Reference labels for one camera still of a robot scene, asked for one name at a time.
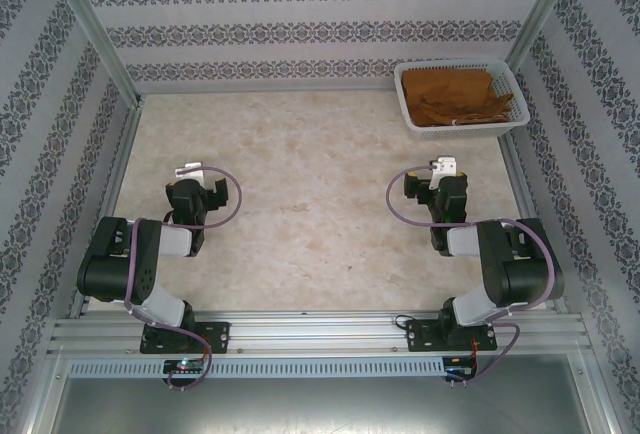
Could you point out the aluminium table edge rail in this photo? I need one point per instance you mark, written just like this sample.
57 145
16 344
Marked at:
107 194
520 179

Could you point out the aluminium rear edge rail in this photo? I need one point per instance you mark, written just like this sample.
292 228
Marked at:
265 86

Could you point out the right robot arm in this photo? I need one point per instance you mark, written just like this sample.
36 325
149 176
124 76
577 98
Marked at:
510 269

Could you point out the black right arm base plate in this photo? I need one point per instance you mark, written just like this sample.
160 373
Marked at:
422 335

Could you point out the white plastic basket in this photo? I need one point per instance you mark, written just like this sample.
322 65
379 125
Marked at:
507 79

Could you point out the aluminium frame post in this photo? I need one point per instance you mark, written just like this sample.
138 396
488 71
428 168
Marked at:
542 9
95 24

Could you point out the brown long pants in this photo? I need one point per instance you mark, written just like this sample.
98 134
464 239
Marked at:
452 96

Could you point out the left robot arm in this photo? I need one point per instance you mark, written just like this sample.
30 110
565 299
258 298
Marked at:
130 269

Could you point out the aluminium mounting rail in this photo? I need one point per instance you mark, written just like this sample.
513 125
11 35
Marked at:
310 329

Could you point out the grey metal sheet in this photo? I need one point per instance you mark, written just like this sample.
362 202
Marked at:
320 406

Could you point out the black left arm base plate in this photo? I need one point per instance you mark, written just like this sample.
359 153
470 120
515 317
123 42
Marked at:
212 336

